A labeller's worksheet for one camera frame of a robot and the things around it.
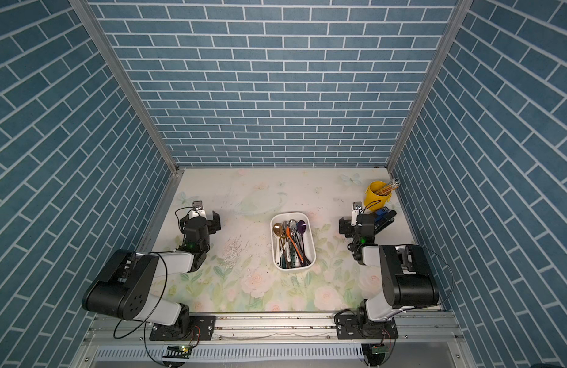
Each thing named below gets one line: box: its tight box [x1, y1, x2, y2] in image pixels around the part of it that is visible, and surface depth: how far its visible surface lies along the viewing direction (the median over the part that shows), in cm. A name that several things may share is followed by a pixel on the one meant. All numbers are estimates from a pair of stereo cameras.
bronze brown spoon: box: [272, 222, 283, 245], surface depth 96 cm
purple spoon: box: [297, 220, 307, 257], surface depth 98 cm
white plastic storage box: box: [269, 212, 317, 272], surface depth 95 cm
